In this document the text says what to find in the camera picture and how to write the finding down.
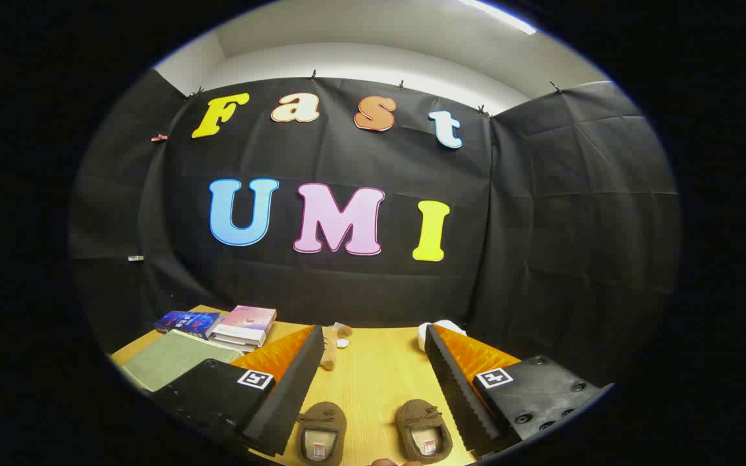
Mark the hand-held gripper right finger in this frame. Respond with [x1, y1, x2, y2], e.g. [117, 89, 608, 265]
[424, 324, 615, 459]

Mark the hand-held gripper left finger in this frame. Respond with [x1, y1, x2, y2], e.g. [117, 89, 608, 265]
[152, 325, 326, 458]

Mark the brown fuzzy shoe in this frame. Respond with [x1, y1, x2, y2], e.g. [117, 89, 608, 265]
[297, 401, 348, 466]
[396, 399, 454, 464]

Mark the green fabric storage box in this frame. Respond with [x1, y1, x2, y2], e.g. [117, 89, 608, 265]
[120, 329, 244, 393]

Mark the brown bread plush toy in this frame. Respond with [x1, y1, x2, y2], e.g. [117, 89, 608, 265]
[320, 322, 354, 371]

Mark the white plush toy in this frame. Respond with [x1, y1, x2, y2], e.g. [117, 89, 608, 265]
[418, 320, 468, 352]

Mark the white spine book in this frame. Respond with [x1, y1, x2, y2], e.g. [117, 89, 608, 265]
[209, 324, 271, 352]

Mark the pink cover book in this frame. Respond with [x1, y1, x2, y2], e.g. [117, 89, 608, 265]
[218, 305, 277, 332]

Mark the blue cover book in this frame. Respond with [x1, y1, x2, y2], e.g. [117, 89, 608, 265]
[154, 311, 222, 340]

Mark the black backdrop cloth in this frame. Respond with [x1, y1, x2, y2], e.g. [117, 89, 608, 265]
[69, 68, 681, 389]

